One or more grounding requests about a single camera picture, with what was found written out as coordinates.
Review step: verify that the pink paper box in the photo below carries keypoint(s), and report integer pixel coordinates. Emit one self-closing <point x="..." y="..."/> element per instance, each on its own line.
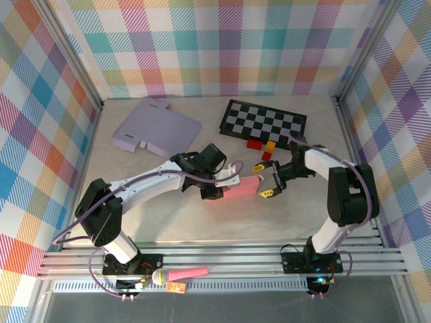
<point x="242" y="186"/>

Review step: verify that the lavender paper box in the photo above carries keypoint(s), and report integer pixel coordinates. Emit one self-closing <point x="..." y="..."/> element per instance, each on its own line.
<point x="158" y="131"/>

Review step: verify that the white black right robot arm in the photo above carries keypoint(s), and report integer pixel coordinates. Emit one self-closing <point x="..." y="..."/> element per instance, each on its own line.
<point x="353" y="198"/>

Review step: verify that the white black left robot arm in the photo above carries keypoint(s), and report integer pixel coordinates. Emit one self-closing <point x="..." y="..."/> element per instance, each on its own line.
<point x="144" y="183"/>

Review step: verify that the small red block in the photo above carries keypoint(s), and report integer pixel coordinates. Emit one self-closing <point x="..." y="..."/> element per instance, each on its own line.
<point x="266" y="156"/>

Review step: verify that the yellow block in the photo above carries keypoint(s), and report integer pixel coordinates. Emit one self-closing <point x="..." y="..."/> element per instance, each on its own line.
<point x="270" y="146"/>

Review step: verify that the black grey checkerboard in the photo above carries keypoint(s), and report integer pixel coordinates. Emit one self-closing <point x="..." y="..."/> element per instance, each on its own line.
<point x="262" y="124"/>

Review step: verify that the black board with green light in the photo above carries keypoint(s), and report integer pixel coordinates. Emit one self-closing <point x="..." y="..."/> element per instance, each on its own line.
<point x="320" y="282"/>

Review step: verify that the pink white toy microphone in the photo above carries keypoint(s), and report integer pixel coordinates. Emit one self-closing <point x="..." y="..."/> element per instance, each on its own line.
<point x="188" y="273"/>

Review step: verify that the small orange circuit board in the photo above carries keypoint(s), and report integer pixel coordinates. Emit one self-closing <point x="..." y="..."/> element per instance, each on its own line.
<point x="175" y="287"/>

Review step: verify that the small green circuit board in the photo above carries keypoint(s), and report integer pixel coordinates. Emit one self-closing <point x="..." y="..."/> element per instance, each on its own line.
<point x="139" y="285"/>

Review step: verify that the aluminium side rail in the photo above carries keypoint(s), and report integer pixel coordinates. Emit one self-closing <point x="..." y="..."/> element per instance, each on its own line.
<point x="88" y="151"/>
<point x="349" y="134"/>

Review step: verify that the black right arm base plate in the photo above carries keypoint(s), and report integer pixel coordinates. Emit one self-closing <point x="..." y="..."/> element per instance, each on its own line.
<point x="291" y="264"/>

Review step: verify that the aluminium base frame rail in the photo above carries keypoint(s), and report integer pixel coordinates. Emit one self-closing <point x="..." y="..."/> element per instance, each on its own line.
<point x="219" y="260"/>

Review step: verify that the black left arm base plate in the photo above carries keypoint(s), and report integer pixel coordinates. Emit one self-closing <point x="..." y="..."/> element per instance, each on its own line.
<point x="153" y="260"/>

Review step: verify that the aluminium corner post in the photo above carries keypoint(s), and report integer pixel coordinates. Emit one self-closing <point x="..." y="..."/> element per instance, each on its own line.
<point x="69" y="50"/>
<point x="367" y="47"/>

